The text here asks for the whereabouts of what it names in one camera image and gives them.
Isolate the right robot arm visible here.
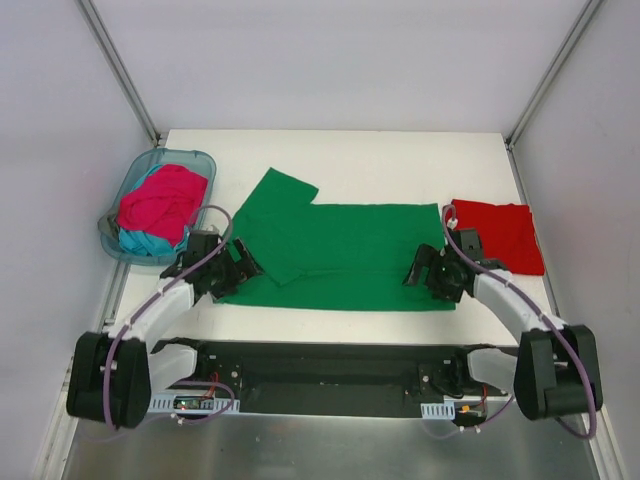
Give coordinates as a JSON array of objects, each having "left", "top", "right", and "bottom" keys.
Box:
[{"left": 403, "top": 229, "right": 603, "bottom": 429}]

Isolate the corner aluminium post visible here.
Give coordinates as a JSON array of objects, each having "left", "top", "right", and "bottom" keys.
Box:
[
  {"left": 503, "top": 0, "right": 604, "bottom": 151},
  {"left": 75, "top": 0, "right": 161, "bottom": 147}
]

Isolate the left white cable duct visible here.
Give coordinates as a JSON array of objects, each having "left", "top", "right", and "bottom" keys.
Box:
[{"left": 147, "top": 393, "right": 240, "bottom": 416}]

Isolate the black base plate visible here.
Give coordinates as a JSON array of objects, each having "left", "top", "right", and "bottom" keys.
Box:
[{"left": 154, "top": 337, "right": 507, "bottom": 418}]

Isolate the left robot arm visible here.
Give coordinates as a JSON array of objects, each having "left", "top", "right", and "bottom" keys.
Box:
[{"left": 66, "top": 231, "right": 263, "bottom": 429}]

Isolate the right corner aluminium post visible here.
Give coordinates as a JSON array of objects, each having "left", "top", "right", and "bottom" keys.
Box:
[{"left": 503, "top": 0, "right": 604, "bottom": 151}]

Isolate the blue plastic bin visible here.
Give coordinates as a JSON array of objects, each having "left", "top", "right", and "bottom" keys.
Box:
[{"left": 100, "top": 148, "right": 216, "bottom": 266}]

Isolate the pink t shirt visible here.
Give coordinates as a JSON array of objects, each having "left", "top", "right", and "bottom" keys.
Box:
[{"left": 116, "top": 164, "right": 209, "bottom": 247}]

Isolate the aluminium frame rail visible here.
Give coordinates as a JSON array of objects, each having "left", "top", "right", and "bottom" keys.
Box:
[{"left": 63, "top": 351, "right": 606, "bottom": 401}]

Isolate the left corner aluminium post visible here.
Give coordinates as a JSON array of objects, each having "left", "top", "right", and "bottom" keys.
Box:
[{"left": 75, "top": 0, "right": 161, "bottom": 147}]

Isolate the white cable duct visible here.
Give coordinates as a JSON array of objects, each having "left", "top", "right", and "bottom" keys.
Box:
[
  {"left": 147, "top": 393, "right": 240, "bottom": 416},
  {"left": 420, "top": 402, "right": 456, "bottom": 421}
]

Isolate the right white cable duct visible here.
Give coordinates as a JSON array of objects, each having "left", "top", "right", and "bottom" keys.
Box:
[{"left": 420, "top": 402, "right": 456, "bottom": 421}]

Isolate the folded red t shirt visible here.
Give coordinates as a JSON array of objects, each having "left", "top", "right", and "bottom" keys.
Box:
[{"left": 451, "top": 199, "right": 545, "bottom": 276}]

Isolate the green t shirt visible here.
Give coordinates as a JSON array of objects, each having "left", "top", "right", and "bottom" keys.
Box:
[{"left": 222, "top": 169, "right": 456, "bottom": 312}]

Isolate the grey t shirt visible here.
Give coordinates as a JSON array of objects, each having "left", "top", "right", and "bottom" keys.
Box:
[{"left": 97, "top": 208, "right": 120, "bottom": 241}]

